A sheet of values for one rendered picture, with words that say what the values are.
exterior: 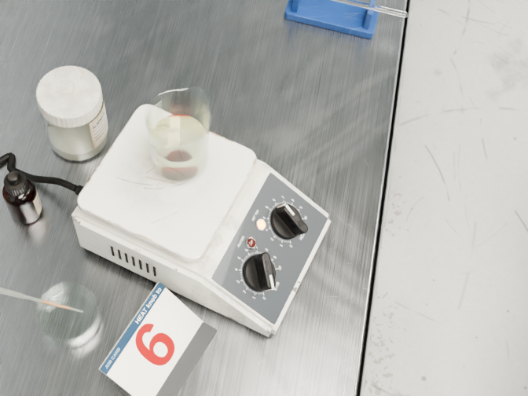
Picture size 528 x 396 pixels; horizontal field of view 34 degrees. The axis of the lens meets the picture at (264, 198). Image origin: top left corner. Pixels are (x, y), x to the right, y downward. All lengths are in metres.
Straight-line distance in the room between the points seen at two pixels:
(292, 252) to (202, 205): 0.10
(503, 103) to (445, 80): 0.07
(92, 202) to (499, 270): 0.39
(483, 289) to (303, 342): 0.18
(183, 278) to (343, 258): 0.17
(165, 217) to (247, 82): 0.23
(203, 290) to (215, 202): 0.08
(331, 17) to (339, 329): 0.35
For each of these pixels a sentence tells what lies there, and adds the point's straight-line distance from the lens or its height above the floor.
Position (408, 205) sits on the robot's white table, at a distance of 0.85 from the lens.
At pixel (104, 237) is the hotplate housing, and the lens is 0.75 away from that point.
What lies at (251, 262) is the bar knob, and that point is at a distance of 0.74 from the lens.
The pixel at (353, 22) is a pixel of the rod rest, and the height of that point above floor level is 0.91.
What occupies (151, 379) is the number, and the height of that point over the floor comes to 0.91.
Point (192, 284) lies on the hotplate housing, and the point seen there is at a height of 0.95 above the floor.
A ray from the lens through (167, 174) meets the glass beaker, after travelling 0.72.
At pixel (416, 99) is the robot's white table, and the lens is 0.92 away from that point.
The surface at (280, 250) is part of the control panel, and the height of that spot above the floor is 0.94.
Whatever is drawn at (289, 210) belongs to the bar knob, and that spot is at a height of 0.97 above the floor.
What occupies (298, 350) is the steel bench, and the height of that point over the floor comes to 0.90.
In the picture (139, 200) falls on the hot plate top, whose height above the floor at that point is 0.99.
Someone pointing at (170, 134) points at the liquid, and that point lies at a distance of 0.72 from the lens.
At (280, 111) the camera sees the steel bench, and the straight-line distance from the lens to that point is 0.89.
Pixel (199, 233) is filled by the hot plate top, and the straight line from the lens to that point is 0.72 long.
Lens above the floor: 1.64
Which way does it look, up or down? 62 degrees down
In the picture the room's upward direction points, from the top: 9 degrees clockwise
